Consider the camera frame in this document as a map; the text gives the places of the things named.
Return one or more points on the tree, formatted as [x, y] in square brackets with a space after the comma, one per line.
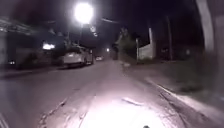
[126, 45]

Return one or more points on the grey asphalt road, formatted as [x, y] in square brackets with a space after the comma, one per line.
[100, 96]

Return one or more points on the white car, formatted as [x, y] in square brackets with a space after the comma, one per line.
[76, 56]

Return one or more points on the street lamp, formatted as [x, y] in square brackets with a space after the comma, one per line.
[83, 13]

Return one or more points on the robot's own part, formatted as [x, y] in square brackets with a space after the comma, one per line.
[146, 126]

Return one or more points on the building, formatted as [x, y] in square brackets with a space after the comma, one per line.
[20, 43]

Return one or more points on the pale wall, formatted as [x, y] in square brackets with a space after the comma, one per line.
[146, 50]

